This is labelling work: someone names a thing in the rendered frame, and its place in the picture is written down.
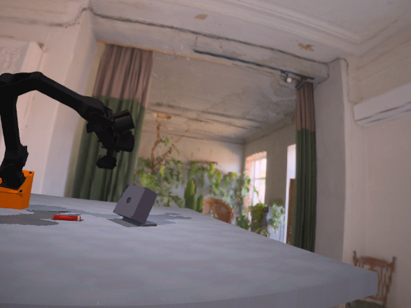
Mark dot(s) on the dark red peg with white band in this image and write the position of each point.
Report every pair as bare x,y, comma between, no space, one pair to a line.
63,217

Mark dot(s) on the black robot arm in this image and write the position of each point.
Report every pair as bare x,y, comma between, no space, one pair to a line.
91,109

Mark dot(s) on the grey sloped panel with hole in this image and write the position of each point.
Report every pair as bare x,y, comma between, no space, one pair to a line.
135,204

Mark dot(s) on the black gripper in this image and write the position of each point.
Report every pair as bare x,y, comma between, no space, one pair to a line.
108,161

